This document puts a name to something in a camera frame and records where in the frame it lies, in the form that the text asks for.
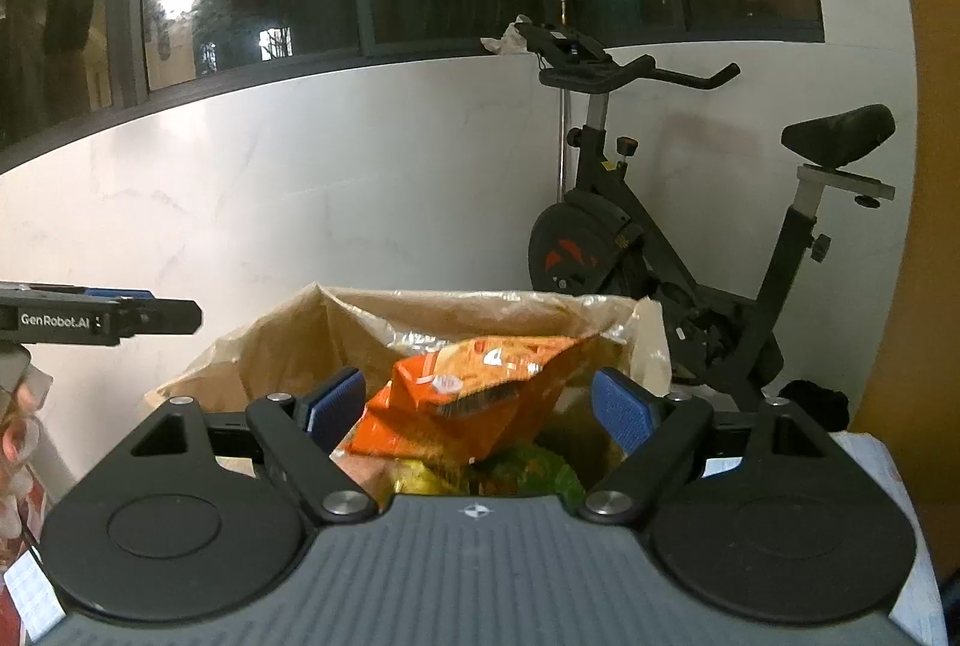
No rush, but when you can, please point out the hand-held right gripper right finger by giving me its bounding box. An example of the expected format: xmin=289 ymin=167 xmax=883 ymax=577
xmin=581 ymin=368 xmax=887 ymax=525

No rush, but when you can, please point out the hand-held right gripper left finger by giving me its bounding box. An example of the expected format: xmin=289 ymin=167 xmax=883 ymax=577
xmin=75 ymin=367 xmax=377 ymax=525

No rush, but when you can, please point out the cardboard box with panda print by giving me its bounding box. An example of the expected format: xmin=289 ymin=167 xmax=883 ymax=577
xmin=142 ymin=282 xmax=672 ymax=504

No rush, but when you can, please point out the green snack bag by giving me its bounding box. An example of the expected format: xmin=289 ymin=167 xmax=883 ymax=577
xmin=480 ymin=442 xmax=587 ymax=513

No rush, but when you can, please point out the yellow orange snack packet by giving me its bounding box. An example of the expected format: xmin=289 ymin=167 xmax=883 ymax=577
xmin=386 ymin=454 xmax=470 ymax=498

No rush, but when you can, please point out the orange snack bag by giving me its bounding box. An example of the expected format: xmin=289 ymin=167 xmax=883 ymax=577
xmin=341 ymin=334 xmax=601 ymax=467

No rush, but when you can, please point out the person's left hand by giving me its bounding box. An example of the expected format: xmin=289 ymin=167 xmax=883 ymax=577
xmin=0 ymin=364 xmax=55 ymax=542

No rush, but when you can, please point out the black exercise bike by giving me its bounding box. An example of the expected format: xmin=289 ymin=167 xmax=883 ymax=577
xmin=517 ymin=19 xmax=897 ymax=414

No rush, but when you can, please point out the dark cloth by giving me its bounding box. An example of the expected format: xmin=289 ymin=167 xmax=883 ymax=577
xmin=780 ymin=379 xmax=850 ymax=431

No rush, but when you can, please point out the plaid strawberry tablecloth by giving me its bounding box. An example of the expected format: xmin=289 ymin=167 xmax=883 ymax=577
xmin=0 ymin=432 xmax=947 ymax=646

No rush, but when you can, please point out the metal pole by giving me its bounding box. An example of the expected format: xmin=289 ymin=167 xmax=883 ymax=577
xmin=556 ymin=0 xmax=575 ymax=204

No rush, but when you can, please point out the orange panel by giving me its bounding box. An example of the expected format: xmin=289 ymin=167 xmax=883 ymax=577
xmin=847 ymin=0 xmax=960 ymax=504

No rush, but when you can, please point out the crumpled white tissue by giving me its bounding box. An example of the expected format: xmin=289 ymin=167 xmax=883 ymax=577
xmin=480 ymin=16 xmax=533 ymax=56

